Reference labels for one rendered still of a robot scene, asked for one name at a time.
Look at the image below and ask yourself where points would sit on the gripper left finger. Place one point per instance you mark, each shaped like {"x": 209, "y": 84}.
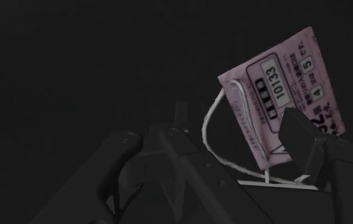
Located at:
{"x": 182, "y": 167}

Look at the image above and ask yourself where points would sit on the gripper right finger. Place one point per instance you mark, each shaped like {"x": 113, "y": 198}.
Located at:
{"x": 347, "y": 173}

